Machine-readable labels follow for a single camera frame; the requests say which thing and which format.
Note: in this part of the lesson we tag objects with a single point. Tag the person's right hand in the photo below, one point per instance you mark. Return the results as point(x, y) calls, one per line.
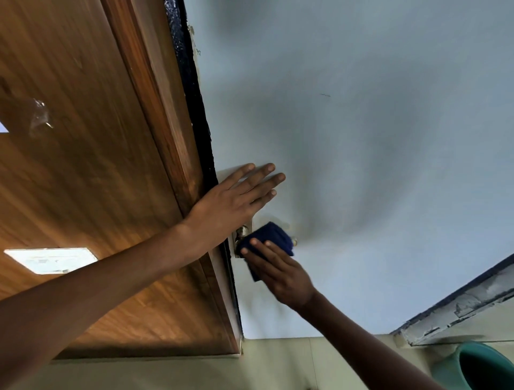
point(283, 279)

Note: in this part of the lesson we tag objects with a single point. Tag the black door edge strip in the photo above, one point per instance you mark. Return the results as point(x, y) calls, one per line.
point(188, 72)

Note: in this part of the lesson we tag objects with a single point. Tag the person's left hand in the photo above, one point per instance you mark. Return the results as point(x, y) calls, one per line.
point(219, 211)

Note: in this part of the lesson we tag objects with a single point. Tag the person's right forearm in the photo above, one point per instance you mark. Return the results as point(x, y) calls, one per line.
point(361, 353)

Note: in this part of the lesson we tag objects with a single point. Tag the person's right fingers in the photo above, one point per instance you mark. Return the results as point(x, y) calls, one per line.
point(265, 257)

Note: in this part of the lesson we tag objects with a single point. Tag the clear tape piece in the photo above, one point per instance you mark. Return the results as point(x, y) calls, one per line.
point(40, 116)

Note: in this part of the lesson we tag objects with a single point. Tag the white rectangular label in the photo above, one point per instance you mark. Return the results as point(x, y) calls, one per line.
point(48, 260)

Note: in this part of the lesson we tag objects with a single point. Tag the metal door lock plate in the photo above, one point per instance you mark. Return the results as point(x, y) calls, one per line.
point(237, 246)

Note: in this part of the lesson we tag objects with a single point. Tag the person's left little finger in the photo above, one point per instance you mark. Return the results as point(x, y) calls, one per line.
point(240, 175)

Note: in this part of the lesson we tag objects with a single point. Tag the green plastic bucket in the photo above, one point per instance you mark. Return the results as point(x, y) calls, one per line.
point(445, 369)

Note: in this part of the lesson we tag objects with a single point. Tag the white peeling door frame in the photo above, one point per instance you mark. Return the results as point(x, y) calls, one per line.
point(461, 306)

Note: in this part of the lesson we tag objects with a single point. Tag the person's left forearm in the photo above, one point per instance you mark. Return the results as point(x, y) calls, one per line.
point(100, 289)

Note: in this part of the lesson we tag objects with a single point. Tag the brown wooden door panel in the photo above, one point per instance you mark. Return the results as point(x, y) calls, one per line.
point(80, 180)

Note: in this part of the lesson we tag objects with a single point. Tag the dark blue cleaning cloth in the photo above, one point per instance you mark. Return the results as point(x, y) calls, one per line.
point(274, 235)

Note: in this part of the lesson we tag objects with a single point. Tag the person's left middle finger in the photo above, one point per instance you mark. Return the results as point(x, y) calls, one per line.
point(267, 186)

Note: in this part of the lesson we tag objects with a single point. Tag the light grey door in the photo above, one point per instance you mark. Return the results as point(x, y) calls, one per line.
point(361, 160)

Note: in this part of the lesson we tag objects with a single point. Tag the brown wooden door frame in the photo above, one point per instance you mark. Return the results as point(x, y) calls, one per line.
point(160, 100)

